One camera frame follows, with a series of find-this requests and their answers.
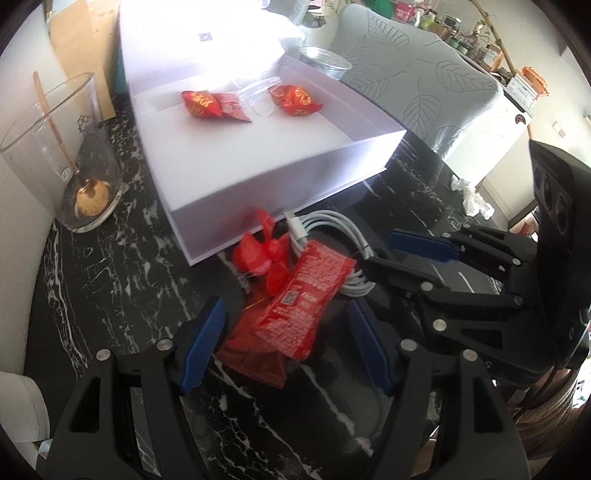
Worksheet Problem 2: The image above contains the long red snack packet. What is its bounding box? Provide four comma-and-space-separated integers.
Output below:
252, 240, 358, 361

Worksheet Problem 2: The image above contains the crumpled white tissue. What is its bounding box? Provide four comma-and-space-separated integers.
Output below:
450, 176, 496, 220

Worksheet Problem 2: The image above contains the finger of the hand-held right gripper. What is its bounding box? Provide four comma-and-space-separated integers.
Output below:
387, 224, 541, 282
360, 256, 546, 374

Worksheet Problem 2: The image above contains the brown paper envelope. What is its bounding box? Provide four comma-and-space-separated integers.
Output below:
48, 0, 122, 121

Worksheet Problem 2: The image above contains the clear plastic bag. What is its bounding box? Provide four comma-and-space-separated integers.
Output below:
238, 76, 282, 116

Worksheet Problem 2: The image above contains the small red snack packet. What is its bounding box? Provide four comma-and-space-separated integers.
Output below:
215, 92, 254, 123

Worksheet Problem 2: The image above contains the white gift box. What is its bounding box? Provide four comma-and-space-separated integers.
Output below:
115, 0, 407, 267

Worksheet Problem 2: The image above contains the white cabinet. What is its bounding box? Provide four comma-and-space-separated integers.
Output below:
445, 88, 532, 217

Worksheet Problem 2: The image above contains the wooden spoon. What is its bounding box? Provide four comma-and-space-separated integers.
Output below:
32, 71, 112, 217

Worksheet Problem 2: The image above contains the red plastic fan toy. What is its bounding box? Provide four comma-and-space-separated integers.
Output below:
231, 208, 294, 296

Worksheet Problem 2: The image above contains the grey leaf-pattern chair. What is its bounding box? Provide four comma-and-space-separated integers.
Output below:
330, 4, 506, 155

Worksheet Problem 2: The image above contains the white foam board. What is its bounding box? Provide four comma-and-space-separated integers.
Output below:
0, 28, 63, 377

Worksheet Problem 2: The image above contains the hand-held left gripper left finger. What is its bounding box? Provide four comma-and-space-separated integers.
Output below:
39, 295, 227, 480

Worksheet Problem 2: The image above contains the orange box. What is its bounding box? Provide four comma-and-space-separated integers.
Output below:
522, 67, 550, 97

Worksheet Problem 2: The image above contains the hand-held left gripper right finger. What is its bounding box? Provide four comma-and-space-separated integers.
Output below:
348, 300, 532, 480

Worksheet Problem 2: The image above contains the row of countertop items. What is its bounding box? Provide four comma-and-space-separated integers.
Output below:
383, 0, 509, 79

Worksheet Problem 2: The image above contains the bamboo stick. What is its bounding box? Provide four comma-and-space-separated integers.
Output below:
471, 0, 518, 75

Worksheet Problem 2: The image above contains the red gold-print candy packet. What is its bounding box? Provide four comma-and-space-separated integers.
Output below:
269, 84, 323, 116
180, 90, 225, 118

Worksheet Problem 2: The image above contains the clear glass cup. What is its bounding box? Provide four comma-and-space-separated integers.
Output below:
0, 72, 125, 234

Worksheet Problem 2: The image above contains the white cable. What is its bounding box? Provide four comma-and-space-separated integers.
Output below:
284, 210, 377, 298

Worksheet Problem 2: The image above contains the small glass bowl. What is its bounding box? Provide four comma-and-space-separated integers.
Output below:
299, 46, 354, 81

